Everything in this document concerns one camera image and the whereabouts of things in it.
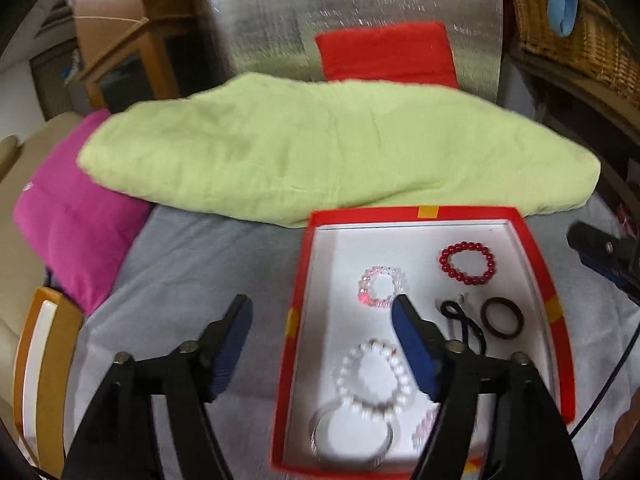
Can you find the light green blanket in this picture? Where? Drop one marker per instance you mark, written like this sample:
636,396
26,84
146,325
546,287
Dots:
325,150

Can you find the wicker basket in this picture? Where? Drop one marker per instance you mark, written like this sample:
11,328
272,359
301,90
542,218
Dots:
590,45

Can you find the red cardboard box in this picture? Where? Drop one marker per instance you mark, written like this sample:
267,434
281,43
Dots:
350,250

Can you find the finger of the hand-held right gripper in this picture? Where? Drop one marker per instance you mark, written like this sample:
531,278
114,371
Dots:
612,275
590,237

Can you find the wooden cabinet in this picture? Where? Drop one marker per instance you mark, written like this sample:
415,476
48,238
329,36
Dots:
140,45

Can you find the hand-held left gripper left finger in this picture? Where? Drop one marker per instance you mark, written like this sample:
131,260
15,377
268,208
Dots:
230,355

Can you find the red cushion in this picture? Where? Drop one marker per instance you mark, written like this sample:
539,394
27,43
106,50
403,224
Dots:
385,52

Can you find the silver bangle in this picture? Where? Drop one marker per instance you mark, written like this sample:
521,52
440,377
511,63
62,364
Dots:
315,435

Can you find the dark brown bangle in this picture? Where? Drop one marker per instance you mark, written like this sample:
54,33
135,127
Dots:
484,316

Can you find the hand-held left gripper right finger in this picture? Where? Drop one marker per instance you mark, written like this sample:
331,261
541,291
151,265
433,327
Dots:
415,350

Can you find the grey bed sheet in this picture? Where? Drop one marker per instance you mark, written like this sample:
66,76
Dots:
200,260

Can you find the magenta cushion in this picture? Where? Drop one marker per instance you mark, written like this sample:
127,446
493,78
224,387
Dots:
75,220

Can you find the silver foil mat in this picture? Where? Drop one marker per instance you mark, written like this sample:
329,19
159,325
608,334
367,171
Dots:
260,20

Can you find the dark wooden shelf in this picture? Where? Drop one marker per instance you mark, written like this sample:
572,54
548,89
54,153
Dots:
575,95

